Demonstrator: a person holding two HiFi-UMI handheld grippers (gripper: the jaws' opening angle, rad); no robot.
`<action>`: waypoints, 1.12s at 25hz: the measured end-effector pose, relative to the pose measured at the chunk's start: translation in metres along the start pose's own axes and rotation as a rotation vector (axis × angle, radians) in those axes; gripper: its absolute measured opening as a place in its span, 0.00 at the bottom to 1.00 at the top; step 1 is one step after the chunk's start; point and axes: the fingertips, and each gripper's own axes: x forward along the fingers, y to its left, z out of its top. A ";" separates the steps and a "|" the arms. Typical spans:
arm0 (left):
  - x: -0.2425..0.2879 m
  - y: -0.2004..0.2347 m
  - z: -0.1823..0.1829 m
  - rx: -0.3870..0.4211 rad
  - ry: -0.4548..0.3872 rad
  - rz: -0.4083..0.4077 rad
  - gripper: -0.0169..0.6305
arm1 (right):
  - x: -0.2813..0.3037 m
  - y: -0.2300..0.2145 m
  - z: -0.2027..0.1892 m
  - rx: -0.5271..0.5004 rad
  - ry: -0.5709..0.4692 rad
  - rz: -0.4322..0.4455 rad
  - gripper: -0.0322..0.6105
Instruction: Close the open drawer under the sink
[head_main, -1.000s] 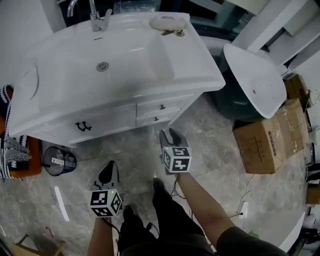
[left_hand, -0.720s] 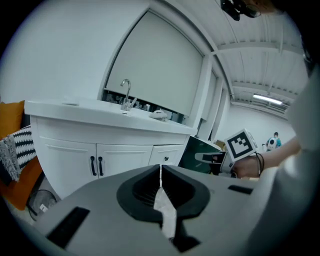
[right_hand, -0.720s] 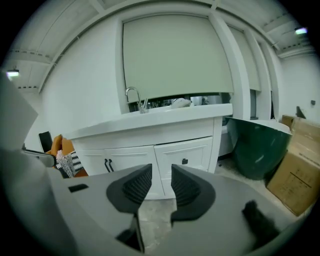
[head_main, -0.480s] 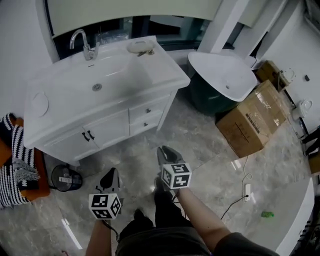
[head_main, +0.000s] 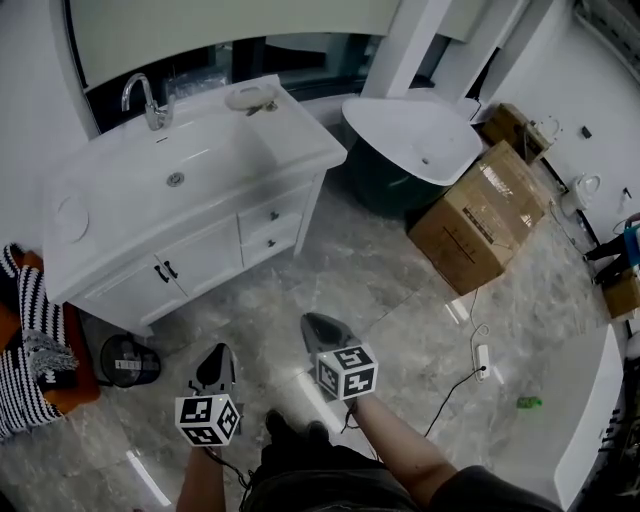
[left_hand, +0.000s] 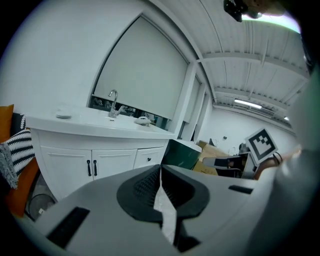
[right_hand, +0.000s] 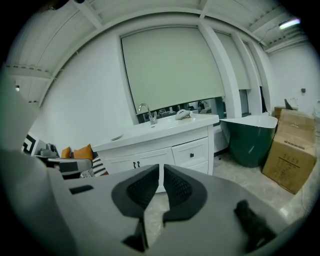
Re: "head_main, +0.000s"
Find white vanity sink cabinet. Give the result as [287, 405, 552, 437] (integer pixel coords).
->
[41, 74, 349, 307]

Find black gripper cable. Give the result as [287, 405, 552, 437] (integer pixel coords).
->
[206, 446, 257, 497]
[339, 366, 490, 460]

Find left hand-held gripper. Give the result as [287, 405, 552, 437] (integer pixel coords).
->
[174, 342, 244, 448]

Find white power cable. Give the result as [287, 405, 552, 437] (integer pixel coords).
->
[466, 286, 492, 348]

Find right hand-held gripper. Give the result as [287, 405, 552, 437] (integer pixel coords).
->
[299, 312, 380, 403]

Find white power strip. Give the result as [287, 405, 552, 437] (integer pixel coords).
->
[473, 343, 493, 384]

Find white drawer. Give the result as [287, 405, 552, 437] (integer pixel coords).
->
[239, 219, 305, 269]
[236, 192, 308, 246]

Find white soap dish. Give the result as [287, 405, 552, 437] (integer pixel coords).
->
[224, 85, 279, 113]

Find person's black shoe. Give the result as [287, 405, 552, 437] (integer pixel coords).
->
[264, 409, 293, 444]
[305, 420, 332, 447]

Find chrome faucet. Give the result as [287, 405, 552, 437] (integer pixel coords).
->
[121, 72, 179, 133]

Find medium cardboard box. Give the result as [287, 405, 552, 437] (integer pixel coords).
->
[479, 101, 554, 167]

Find small cardboard box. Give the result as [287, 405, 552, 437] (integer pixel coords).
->
[601, 266, 640, 322]

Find white toilet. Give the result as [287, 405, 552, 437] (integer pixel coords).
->
[559, 172, 603, 218]

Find white glossy bathtub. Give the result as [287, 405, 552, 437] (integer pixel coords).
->
[554, 321, 640, 512]

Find dark window pane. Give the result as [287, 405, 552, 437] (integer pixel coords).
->
[83, 31, 377, 140]

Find wide pale roller blind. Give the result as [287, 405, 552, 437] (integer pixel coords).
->
[68, 0, 402, 92]

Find person's right forearm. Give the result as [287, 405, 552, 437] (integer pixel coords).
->
[348, 391, 460, 512]

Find person's black shorts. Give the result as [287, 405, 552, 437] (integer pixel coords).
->
[243, 441, 567, 512]

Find black mesh waste bin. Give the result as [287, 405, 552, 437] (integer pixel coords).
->
[98, 330, 163, 389]

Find white toilet seat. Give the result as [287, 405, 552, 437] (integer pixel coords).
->
[529, 115, 562, 147]

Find orange armchair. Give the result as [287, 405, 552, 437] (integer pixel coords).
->
[0, 249, 102, 417]

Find white round plate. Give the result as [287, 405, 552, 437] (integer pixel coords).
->
[53, 194, 91, 245]

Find black wire rack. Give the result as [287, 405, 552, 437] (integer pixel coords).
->
[596, 406, 627, 454]

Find narrow pale roller blind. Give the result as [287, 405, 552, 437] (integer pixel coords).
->
[438, 0, 502, 45]

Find large taped cardboard box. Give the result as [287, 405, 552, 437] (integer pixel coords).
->
[406, 139, 552, 298]

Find white cabinet door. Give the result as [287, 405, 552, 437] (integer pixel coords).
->
[81, 253, 189, 322]
[154, 214, 245, 299]

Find black white striped blanket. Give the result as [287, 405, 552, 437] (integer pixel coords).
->
[0, 242, 79, 442]

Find person's left forearm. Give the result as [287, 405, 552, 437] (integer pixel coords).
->
[173, 441, 230, 512]

